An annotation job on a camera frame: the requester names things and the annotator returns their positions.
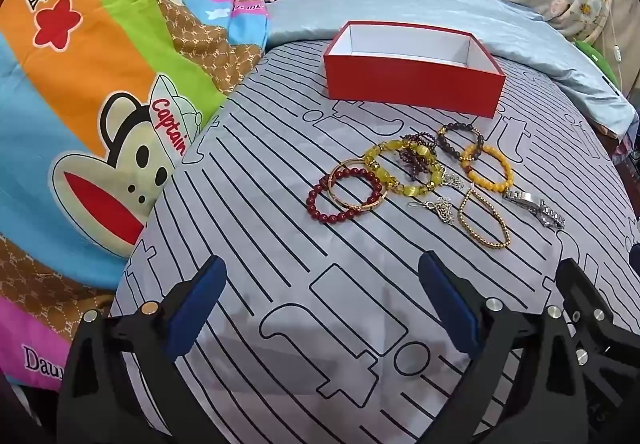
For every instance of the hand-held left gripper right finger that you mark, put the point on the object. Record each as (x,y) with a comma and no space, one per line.
(450,304)

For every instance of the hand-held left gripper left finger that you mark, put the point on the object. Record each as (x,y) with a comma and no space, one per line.
(200,309)

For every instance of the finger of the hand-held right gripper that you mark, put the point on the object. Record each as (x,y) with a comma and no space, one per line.
(582,294)

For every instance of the gold bangle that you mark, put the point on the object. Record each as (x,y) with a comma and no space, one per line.
(372,204)

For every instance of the red cardboard box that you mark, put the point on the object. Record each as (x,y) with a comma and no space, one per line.
(400,84)

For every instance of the grey striped bedsheet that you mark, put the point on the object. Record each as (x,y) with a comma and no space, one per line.
(300,249)

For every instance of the green object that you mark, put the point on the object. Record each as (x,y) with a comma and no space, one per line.
(597,62)

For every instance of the light blue pillow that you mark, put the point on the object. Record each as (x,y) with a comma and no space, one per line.
(525,34)

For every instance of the cartoon monkey blanket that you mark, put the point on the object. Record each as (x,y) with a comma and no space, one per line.
(100,49)

